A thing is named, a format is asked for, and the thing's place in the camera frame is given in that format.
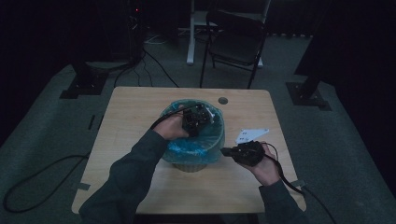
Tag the black stand base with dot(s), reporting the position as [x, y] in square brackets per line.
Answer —
[306, 96]
[85, 85]

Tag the white desk frame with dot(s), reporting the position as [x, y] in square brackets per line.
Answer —
[190, 40]

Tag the person's left hand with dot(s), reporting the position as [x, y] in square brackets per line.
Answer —
[171, 127]

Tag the dark computer tower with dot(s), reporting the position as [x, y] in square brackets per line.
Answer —
[135, 31]

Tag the green plastic bin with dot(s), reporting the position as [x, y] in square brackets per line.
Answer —
[190, 168]

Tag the black folding chair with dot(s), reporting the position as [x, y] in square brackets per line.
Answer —
[235, 46]

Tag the blue plastic bag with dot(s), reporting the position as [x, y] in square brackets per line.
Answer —
[199, 149]

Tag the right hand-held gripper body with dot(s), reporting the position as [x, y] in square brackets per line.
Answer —
[249, 154]

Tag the black floor tape strip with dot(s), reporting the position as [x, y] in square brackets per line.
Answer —
[91, 122]

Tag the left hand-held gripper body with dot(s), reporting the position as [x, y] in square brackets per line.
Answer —
[196, 119]

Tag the grey tape piece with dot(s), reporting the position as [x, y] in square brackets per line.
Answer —
[299, 183]
[83, 186]

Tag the person's right hand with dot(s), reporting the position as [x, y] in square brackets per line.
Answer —
[267, 171]

